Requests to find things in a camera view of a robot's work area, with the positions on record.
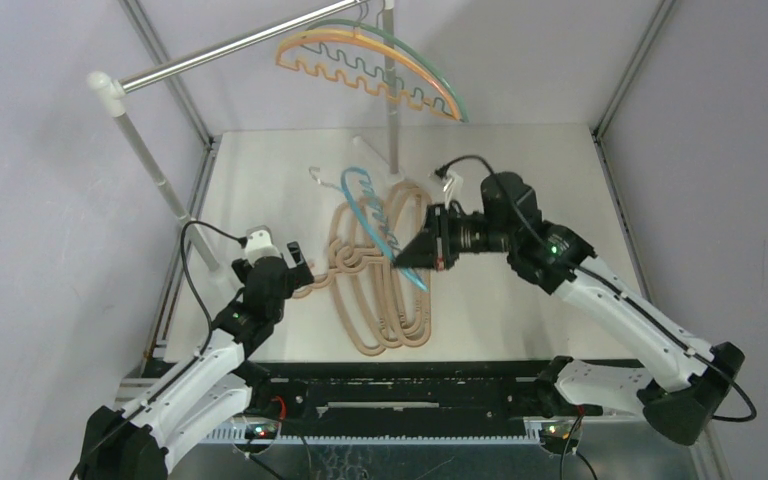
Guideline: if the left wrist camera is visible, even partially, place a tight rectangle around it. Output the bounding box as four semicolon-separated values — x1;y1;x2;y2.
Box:
243;225;282;264

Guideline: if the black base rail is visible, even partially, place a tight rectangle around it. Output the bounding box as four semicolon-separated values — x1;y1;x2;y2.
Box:
142;357;677;439

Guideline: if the beige plastic hanger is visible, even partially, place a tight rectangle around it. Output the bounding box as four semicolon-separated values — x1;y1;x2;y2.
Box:
317;202;432;357
285;201;392;358
314;180;432;357
291;202;402;357

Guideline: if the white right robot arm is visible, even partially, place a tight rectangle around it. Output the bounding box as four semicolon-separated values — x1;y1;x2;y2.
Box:
393;171;745;446

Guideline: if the black camera cable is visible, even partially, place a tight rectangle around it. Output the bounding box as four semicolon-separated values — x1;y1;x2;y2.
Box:
436;155;758;423
69;221;249;480

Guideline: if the beige plastic hanger top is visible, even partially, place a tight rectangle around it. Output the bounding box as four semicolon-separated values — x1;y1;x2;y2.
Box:
314;180;432;357

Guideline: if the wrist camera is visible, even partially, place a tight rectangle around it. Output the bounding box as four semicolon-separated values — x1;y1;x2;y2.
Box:
432;168;464;209
243;225;282;264

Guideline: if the black left camera cable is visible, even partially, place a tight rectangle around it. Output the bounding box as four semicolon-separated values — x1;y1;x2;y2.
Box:
69;221;249;480

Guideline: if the blue wire hanger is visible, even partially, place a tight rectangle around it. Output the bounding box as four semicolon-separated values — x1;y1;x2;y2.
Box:
309;165;430;294

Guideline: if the metal clothes rack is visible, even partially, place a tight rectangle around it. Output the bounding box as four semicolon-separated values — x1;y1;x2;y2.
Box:
92;1;396;288

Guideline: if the white rack foot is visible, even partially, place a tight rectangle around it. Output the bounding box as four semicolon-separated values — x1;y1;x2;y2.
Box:
351;135;406;187

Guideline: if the green wire hanger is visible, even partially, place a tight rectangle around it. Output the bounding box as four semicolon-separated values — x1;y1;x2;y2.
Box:
304;16;470;124

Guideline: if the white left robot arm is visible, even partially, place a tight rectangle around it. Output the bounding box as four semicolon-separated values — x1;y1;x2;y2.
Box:
70;230;313;479

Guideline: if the black right camera cable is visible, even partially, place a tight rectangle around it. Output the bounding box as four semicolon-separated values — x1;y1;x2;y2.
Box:
436;155;758;423

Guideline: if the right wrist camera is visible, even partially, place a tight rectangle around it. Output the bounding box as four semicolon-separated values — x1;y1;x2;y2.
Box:
432;168;464;209

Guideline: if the beige plastic hanger leftmost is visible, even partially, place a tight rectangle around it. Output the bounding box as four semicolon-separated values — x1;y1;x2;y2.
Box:
285;201;392;358

